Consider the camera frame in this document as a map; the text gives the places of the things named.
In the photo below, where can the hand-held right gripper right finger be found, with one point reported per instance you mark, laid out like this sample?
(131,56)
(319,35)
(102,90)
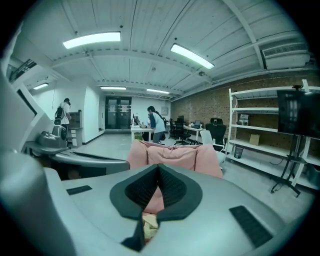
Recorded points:
(212,212)

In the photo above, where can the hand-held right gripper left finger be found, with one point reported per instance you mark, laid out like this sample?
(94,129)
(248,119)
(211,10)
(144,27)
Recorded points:
(100,200)

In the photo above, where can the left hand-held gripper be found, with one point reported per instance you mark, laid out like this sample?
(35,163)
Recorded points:
(15,125)

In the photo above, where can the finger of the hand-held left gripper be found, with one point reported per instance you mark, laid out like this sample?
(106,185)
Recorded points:
(100,163)

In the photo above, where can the cream yellow cloth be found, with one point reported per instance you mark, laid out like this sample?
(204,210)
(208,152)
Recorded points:
(150,225)

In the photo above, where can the pink cushioned armchair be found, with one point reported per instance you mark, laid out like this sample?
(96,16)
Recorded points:
(175,155)

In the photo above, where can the grey storage cabinet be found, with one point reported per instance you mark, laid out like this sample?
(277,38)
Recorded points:
(75,125)

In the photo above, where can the fluorescent ceiling light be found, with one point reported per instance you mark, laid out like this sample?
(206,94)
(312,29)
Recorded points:
(113,88)
(192,55)
(157,91)
(91,40)
(40,86)

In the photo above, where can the green box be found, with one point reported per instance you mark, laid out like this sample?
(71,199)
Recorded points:
(138,136)

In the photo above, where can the white office desk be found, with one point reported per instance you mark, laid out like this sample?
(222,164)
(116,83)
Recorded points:
(140,128)
(195,129)

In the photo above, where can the black glass double door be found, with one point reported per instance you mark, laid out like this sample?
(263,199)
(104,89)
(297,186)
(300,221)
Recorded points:
(117,112)

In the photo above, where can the black mesh waste bin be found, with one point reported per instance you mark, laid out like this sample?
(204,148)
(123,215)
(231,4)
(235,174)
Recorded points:
(238,153)

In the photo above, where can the white office chair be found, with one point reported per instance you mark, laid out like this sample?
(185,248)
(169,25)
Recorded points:
(207,137)

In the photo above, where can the white metal shelf rack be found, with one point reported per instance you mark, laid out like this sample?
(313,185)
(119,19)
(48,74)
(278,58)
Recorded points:
(257,148)

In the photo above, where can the black office chair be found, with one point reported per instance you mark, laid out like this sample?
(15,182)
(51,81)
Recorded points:
(216,130)
(181,130)

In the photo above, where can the cardboard box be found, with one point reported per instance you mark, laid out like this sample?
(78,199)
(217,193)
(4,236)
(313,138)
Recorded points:
(255,139)

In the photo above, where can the black television stand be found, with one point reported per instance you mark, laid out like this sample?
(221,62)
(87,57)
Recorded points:
(296,158)

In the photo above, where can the black television screen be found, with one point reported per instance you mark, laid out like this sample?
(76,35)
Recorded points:
(300,115)

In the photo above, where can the ceiling smoke detector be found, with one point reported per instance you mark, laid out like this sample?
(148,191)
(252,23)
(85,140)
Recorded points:
(201,73)

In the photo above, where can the white air conditioner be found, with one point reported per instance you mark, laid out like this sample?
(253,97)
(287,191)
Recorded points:
(285,56)

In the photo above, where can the grey fisheye camera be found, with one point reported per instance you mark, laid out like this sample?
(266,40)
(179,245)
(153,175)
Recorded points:
(53,136)

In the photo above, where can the grey wall panel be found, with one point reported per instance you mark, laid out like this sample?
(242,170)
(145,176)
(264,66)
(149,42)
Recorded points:
(164,110)

